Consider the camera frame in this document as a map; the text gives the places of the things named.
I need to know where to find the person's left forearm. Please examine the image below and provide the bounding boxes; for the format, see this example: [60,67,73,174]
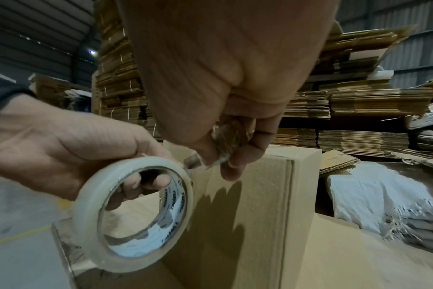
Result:
[0,73,36,128]

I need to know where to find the clear tape roll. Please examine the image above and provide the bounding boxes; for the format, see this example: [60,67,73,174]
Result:
[72,127,239,275]

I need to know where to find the brown cardboard box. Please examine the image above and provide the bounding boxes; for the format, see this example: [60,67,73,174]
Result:
[163,143,323,289]

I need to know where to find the person's left hand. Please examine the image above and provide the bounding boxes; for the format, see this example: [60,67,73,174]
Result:
[0,93,193,213]

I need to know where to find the stacks of flat cardboard bundles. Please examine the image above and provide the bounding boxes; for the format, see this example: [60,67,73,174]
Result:
[91,0,433,165]

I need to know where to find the person's right hand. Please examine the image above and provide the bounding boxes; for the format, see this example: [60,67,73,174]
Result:
[117,0,340,182]

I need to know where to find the white plastic sack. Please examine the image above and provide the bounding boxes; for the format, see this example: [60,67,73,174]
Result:
[325,160,433,258]

